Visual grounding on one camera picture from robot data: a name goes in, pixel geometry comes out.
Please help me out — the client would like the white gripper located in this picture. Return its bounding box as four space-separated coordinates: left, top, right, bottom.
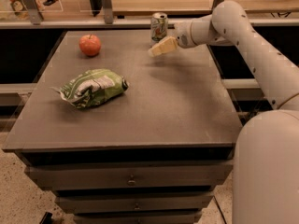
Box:
148 21 196 57

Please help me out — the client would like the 7up soda can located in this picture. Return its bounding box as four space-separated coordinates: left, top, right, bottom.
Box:
150 12 168 43

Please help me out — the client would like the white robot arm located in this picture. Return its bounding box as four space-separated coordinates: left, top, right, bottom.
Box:
149 1 299 224

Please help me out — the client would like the red apple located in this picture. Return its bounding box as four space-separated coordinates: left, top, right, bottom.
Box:
79 35 101 57

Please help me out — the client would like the green chip bag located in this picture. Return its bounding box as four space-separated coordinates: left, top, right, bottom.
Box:
52 69 129 109

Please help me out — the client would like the grey drawer cabinet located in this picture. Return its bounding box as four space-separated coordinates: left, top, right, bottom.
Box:
4 30 241 224

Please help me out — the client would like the small black object on shelf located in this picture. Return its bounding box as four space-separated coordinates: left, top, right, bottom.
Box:
43 0 58 7

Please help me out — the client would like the colourful box on shelf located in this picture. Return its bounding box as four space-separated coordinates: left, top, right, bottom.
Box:
0 0 45 21

